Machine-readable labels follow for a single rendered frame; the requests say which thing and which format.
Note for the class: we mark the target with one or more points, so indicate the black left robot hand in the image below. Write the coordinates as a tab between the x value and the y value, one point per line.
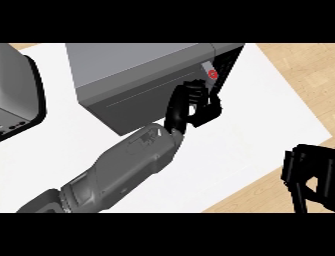
178	110

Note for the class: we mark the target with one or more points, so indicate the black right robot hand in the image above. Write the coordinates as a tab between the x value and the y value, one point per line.
322	173

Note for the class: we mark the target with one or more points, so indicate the grey milk carton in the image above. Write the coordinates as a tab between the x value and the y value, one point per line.
207	67

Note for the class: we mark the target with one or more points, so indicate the grey microwave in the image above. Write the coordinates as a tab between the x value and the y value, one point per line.
135	66

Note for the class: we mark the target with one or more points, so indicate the silver toaster with black trim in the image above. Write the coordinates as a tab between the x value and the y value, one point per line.
2	86

